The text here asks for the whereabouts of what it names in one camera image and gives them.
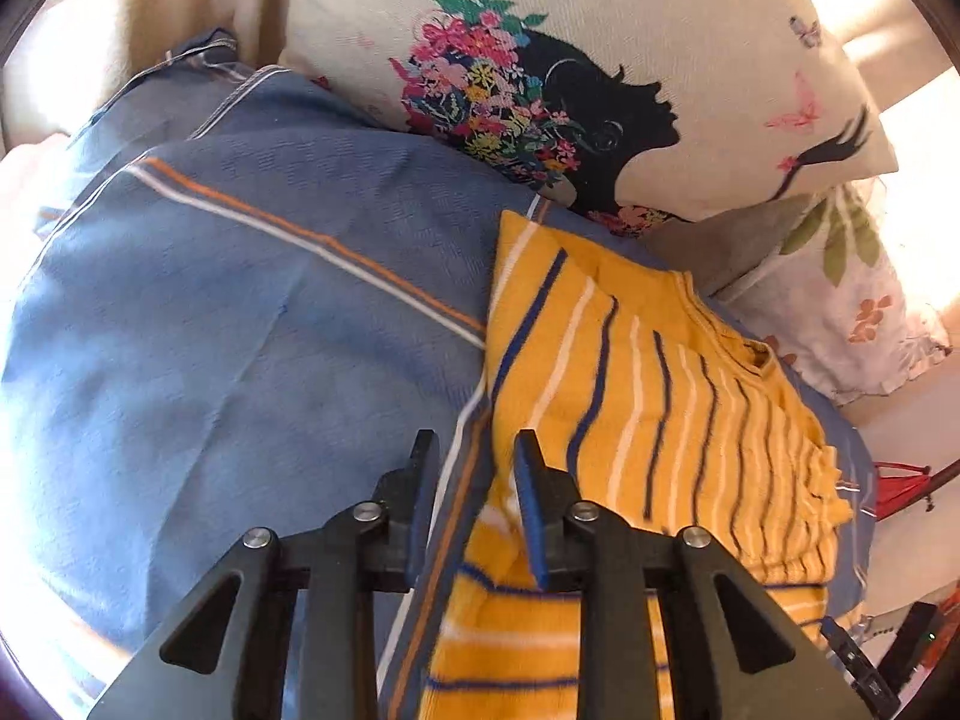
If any yellow striped knit shirt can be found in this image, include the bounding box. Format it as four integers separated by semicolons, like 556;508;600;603
417;210;856;720

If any white floral pillow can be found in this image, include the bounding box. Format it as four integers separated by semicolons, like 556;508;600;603
712;181;953;407

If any blue striped blanket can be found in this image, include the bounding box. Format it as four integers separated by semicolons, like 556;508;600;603
0;30;878;720

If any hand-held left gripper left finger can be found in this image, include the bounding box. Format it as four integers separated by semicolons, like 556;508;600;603
87;429;440;720

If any red metal stand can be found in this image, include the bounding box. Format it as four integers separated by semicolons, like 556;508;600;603
870;457;960;520

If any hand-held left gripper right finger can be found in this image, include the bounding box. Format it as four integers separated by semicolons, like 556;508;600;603
513;429;875;720

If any cream pillow with woman silhouette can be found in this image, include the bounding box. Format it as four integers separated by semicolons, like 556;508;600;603
279;0;901;238

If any cream curtain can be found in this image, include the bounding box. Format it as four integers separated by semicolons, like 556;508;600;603
0;0;301;158

